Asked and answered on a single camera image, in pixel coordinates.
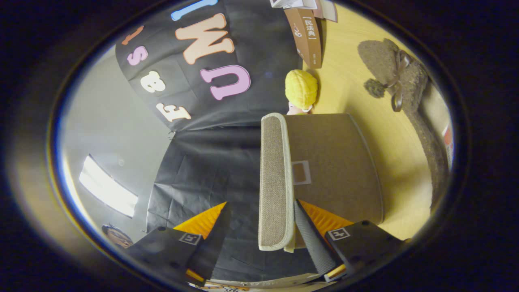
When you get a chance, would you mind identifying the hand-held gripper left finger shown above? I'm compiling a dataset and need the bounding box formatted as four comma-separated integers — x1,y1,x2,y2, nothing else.
125,202,233,285

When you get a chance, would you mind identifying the pink book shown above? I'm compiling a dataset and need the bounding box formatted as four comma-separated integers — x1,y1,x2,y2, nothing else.
318,0,338,23

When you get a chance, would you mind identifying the person's head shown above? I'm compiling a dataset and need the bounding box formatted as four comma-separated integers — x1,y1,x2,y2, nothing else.
101,224,134,249

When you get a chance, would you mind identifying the beige woven storage box lid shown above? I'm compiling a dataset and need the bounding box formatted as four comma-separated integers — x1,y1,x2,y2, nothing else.
258,112,296,253

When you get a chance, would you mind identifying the pink and green plush toy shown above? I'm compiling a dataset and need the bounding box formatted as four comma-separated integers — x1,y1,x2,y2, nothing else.
287,102,314,116

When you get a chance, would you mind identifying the black backdrop cloth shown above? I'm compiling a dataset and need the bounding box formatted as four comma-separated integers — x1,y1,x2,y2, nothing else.
115,0,325,280

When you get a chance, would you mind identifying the beige fabric storage box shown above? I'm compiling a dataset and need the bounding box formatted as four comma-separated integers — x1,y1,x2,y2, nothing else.
284,114,384,249

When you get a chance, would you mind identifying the brown fuzzy shoe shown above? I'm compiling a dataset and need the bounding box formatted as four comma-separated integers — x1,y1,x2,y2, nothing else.
357,38,451,209

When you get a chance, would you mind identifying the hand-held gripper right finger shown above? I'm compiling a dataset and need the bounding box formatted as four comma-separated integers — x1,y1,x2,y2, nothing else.
293,199,407,283

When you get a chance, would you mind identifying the brown book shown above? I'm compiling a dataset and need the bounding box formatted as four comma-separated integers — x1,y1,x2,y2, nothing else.
284,7,323,69

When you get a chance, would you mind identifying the yellow round plush toy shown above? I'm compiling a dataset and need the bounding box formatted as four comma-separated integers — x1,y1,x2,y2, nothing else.
285,69,318,111

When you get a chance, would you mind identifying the ceiling light panel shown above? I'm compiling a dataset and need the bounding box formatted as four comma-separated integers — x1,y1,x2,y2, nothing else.
79,155,139,217

